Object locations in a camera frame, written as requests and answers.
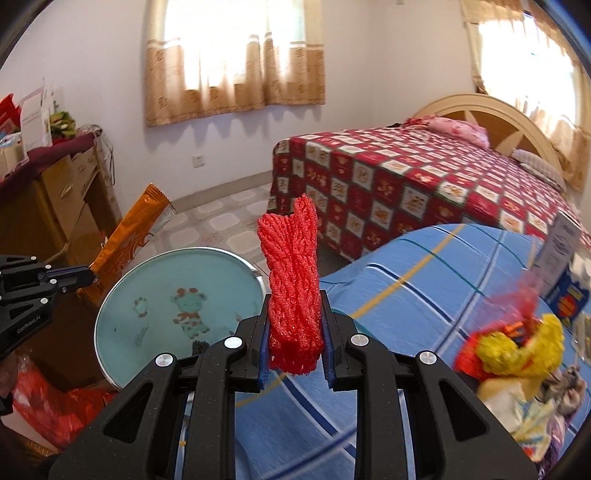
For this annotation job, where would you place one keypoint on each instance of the dark red cloth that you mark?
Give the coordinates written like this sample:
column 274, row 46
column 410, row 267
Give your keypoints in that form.
column 55, row 147

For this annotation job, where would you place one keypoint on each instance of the white paper box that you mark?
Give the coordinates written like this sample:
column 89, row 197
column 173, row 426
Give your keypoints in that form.
column 37, row 115

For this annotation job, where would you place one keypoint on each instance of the red checkered bed blanket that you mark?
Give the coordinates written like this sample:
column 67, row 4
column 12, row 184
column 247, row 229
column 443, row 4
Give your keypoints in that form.
column 392, row 184

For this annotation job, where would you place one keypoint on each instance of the blue drink carton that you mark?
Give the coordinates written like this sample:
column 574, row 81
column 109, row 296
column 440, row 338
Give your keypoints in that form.
column 570, row 300

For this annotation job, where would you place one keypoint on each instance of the crumpled plaid cloth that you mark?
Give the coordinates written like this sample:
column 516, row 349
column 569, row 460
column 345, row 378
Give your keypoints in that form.
column 521, row 415

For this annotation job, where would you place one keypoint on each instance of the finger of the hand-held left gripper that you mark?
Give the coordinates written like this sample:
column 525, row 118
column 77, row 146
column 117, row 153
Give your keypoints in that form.
column 69, row 277

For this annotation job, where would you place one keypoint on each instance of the pink floral pillow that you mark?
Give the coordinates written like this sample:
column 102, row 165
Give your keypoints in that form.
column 452, row 129

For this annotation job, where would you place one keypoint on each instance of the striped grey pillow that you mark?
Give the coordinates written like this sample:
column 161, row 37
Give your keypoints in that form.
column 540, row 168

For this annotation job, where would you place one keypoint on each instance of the blue plaid blanket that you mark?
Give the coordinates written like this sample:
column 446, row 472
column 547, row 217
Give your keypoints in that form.
column 415, row 300

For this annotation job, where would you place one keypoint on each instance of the round teal metal tray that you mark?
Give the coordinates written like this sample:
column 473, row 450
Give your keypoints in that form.
column 152, row 314

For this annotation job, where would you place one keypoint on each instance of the wooden cabinet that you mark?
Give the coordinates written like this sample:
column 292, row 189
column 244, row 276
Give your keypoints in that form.
column 46, row 203

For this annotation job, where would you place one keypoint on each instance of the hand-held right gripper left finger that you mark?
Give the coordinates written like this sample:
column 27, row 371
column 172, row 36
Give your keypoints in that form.
column 264, row 355

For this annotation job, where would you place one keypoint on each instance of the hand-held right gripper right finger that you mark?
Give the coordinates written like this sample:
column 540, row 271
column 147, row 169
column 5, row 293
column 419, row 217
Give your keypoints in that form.
column 328, row 364

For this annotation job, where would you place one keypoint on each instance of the clear blister pack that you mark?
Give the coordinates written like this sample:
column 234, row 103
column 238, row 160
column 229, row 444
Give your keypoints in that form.
column 582, row 341

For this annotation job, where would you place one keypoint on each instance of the cream wooden headboard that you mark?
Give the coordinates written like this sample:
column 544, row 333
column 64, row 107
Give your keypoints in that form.
column 508, row 120

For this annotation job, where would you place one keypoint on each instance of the white wall outlet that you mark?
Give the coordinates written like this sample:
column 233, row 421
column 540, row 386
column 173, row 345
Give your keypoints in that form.
column 197, row 160

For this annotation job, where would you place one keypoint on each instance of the red mesh bag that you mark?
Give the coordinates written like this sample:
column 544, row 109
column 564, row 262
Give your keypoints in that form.
column 521, row 300

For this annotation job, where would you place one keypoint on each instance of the grey cardboard box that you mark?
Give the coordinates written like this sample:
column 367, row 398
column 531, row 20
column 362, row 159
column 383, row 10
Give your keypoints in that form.
column 558, row 249

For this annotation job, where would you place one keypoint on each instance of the orange snack wrapper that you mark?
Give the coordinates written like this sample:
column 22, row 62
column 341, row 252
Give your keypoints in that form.
column 124, row 240

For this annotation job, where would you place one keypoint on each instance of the red plastic bag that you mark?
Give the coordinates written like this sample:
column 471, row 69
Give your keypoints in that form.
column 55, row 406

